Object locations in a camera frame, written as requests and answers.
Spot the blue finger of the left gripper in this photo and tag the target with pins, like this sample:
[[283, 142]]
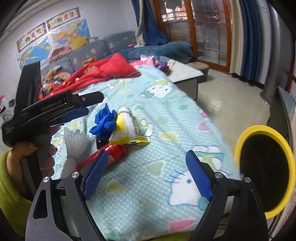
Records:
[[68, 117]]

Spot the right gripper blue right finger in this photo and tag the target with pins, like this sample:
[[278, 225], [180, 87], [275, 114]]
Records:
[[198, 171]]

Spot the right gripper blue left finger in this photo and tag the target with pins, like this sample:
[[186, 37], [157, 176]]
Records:
[[91, 176]]

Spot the yellow white snack bag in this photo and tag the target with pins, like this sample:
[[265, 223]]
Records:
[[127, 129]]

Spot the green sleeve forearm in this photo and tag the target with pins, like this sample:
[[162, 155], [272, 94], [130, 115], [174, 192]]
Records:
[[14, 207]]

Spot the yellow rimmed trash bin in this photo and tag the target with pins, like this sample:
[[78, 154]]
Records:
[[263, 154]]

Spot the person's left hand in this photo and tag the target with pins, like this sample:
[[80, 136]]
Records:
[[37, 155]]

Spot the Hello Kitty teal bedsheet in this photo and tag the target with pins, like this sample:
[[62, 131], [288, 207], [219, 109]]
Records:
[[149, 192]]

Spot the blue grey sofa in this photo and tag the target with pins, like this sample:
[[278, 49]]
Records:
[[65, 60]]

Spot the red blanket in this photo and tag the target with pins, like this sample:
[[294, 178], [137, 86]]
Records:
[[100, 71]]

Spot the world map poster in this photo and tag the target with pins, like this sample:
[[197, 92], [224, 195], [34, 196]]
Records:
[[40, 50]]

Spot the yellow pillow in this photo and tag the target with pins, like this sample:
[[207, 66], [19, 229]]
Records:
[[79, 42]]

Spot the China map poster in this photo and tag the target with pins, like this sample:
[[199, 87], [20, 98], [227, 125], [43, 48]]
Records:
[[65, 35]]

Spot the purple cloth pile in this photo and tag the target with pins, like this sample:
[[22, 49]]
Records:
[[153, 61]]

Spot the blue left curtain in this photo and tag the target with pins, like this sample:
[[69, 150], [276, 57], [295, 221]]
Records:
[[148, 32]]

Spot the blue curtain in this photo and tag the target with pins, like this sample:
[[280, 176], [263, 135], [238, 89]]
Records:
[[247, 40], [148, 32]]

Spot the white coffee table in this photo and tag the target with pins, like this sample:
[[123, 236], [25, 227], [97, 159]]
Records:
[[185, 77]]

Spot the round dark footstool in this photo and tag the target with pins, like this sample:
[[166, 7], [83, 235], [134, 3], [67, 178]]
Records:
[[204, 68]]

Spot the wooden framed glass door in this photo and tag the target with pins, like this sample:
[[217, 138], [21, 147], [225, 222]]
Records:
[[206, 25]]

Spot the blue right curtain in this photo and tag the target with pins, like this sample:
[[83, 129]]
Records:
[[247, 40]]

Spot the silver tower air conditioner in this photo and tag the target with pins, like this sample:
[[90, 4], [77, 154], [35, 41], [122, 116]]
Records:
[[282, 56]]

